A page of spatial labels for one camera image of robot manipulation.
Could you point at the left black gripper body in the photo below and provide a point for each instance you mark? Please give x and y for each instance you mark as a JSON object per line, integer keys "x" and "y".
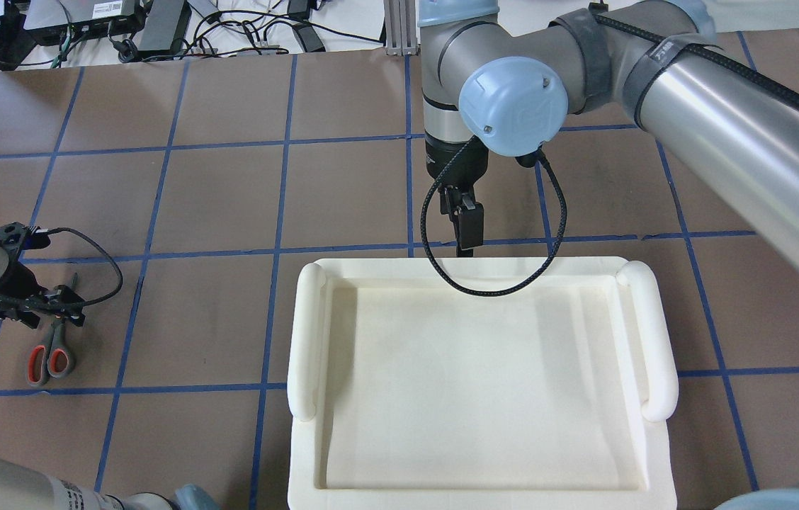
{"x": 17, "y": 282}

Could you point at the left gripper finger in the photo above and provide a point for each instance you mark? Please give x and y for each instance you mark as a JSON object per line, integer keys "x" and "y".
{"x": 64, "y": 296}
{"x": 72, "y": 315}

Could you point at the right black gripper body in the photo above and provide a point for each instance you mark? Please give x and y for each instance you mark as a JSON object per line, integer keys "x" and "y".
{"x": 450, "y": 163}

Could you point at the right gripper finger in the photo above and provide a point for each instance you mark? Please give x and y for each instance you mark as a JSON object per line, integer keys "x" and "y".
{"x": 449, "y": 200}
{"x": 469, "y": 232}

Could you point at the orange grey handled scissors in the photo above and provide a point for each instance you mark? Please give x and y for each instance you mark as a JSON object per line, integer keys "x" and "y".
{"x": 52, "y": 357}

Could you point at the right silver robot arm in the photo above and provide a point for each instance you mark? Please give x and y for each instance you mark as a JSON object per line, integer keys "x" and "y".
{"x": 488, "y": 92}

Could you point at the white plastic tray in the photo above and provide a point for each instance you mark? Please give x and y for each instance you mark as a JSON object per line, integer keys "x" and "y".
{"x": 407, "y": 394}

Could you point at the black electronics box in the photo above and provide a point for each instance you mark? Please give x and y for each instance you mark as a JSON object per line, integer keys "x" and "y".
{"x": 49, "y": 22}

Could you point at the black power adapter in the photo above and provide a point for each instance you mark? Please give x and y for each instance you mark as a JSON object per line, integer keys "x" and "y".
{"x": 164, "y": 29}

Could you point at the aluminium frame post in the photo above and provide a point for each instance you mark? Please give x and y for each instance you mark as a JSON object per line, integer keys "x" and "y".
{"x": 400, "y": 29}

